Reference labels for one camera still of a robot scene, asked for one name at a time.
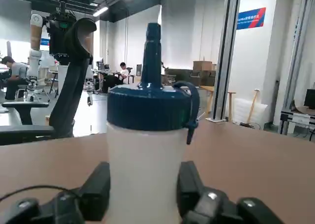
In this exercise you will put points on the transparent sauce bottle blue cap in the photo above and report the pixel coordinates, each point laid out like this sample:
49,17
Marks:
145,160

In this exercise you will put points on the brown cardboard box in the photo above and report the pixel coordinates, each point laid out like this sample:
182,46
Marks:
204,66

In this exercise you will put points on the black hanging camera rig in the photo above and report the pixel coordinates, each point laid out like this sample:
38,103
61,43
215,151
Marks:
57,37

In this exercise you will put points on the seated person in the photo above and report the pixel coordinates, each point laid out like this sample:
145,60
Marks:
17,71
125,72

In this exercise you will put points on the blue and red wall sign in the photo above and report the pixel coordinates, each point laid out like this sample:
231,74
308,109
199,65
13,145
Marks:
251,18

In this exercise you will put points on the long ceiling light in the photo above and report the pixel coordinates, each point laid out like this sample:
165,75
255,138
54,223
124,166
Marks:
101,11

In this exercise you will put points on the aluminium frame post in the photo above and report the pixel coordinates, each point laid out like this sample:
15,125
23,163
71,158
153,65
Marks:
295,61
227,61

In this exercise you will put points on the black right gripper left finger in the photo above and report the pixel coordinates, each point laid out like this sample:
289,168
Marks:
94,199

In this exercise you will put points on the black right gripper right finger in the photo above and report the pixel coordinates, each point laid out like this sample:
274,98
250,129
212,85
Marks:
189,197

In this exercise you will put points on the wooden stand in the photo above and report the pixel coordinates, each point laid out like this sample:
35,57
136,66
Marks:
231,105

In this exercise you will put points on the black office chair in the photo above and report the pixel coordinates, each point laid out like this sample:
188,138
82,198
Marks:
73,86

